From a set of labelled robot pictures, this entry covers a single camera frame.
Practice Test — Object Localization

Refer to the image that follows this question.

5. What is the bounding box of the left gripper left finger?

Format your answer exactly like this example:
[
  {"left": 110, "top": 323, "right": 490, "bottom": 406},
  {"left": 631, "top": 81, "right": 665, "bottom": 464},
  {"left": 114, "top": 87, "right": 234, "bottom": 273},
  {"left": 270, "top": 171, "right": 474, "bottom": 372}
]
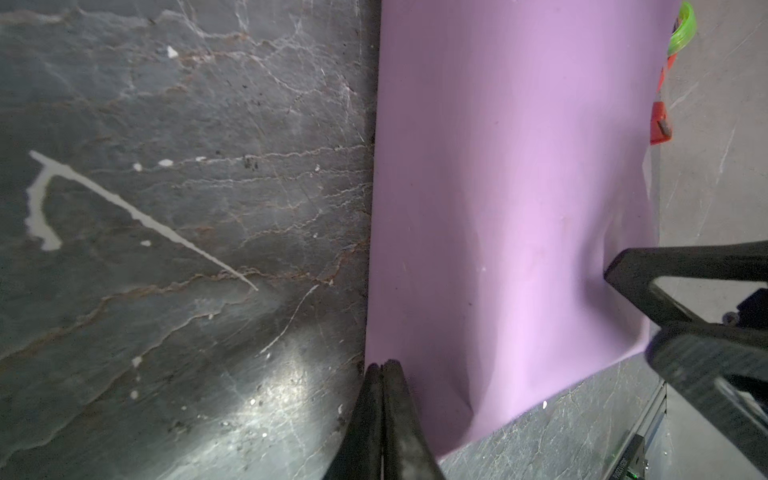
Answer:
[{"left": 323, "top": 364, "right": 384, "bottom": 480}]

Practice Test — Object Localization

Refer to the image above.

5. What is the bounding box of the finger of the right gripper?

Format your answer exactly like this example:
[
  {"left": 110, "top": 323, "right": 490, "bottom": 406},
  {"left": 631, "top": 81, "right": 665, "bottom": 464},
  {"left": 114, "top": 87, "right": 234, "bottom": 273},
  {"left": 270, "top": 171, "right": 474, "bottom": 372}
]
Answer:
[
  {"left": 645, "top": 322, "right": 767, "bottom": 474},
  {"left": 604, "top": 241, "right": 767, "bottom": 327}
]

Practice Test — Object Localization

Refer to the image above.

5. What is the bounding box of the pink wrapping paper sheet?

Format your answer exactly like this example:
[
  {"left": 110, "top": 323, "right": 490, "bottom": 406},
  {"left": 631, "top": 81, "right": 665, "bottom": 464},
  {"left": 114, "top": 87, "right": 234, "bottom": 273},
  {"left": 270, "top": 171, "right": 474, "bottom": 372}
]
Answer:
[{"left": 365, "top": 1, "right": 679, "bottom": 457}]

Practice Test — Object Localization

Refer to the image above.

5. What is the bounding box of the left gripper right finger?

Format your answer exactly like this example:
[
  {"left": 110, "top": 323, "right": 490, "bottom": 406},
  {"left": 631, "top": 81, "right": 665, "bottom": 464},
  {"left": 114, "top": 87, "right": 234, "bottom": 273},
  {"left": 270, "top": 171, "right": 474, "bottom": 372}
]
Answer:
[{"left": 382, "top": 360, "right": 445, "bottom": 480}]

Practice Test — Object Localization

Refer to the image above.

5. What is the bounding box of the red tape dispenser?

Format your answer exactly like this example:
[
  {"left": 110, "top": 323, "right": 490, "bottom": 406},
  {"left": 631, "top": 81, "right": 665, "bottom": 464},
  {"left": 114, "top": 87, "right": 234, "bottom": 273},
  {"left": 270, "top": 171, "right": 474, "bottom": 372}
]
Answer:
[{"left": 649, "top": 0, "right": 698, "bottom": 146}]

